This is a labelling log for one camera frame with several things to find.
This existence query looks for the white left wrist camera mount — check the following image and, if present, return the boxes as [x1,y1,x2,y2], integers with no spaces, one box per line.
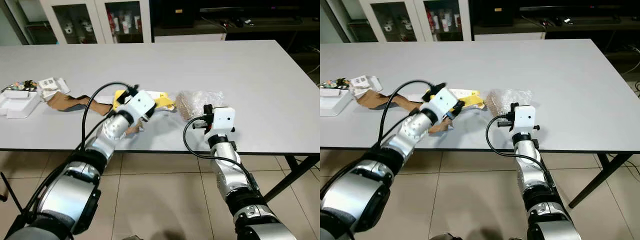
[422,88,459,126]
[122,90,156,124]

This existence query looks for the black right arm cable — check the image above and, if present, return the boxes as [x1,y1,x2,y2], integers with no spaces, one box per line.
[182,116,242,168]
[485,113,551,173]

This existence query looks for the white printed paper box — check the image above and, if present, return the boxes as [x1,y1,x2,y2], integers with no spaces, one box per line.
[349,75,384,99]
[38,77,71,101]

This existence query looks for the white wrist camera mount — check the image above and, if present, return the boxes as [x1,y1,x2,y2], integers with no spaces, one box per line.
[510,105,537,135]
[204,106,236,137]
[122,90,156,124]
[422,88,459,126]

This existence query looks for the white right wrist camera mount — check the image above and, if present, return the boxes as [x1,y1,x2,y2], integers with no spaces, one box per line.
[204,106,236,137]
[510,105,537,135]

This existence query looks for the white glass door cabinet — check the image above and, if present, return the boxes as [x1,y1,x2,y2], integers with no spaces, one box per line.
[358,0,474,44]
[39,0,154,45]

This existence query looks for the crumpled brown paper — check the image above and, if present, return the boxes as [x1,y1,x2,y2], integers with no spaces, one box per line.
[355,89,426,112]
[46,91,114,117]

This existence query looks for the thin black antenna rod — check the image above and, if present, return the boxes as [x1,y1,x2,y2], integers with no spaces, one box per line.
[0,172,24,217]

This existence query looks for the clear plastic bag brown contents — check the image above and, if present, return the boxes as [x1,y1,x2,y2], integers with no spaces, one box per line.
[487,88,534,119]
[175,90,225,122]

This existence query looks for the white plastic tray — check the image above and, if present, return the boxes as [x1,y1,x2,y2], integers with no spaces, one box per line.
[0,89,42,120]
[320,88,354,117]

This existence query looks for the yellow plastic package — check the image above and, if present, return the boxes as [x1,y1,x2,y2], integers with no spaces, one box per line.
[112,90,176,112]
[422,88,485,110]

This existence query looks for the grey table with black legs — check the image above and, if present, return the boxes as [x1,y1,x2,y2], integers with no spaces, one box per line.
[320,38,640,209]
[0,40,321,202]

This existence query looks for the dark shelf unit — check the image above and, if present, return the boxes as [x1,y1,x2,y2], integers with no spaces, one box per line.
[472,0,640,42]
[152,0,321,43]

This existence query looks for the brown paper scrap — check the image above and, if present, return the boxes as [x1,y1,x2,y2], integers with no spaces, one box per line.
[124,121,147,137]
[428,119,454,134]

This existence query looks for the colourful crumpled wrapper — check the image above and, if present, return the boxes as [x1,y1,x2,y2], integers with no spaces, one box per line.
[322,78,354,91]
[2,79,39,93]

